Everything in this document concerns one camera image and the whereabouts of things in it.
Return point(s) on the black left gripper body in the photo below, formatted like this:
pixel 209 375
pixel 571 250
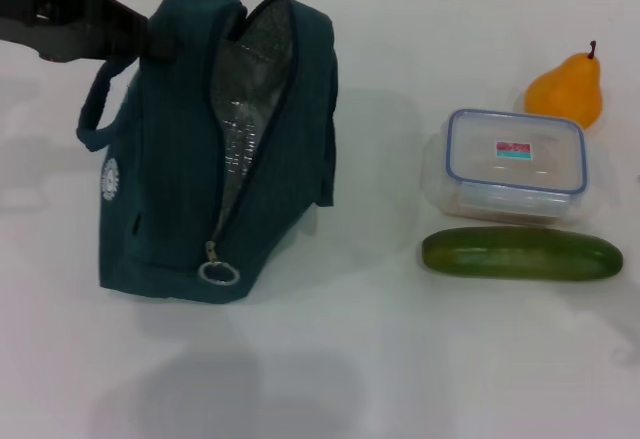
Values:
pixel 60 19

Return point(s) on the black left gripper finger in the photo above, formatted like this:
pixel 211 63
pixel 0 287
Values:
pixel 125 19
pixel 150 44

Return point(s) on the dark teal insulated lunch bag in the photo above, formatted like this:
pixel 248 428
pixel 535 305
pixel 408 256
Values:
pixel 150 184

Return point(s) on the yellow orange pear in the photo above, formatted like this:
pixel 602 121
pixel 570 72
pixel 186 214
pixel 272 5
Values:
pixel 565 91

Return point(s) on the green cucumber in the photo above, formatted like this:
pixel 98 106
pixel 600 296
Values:
pixel 520 255

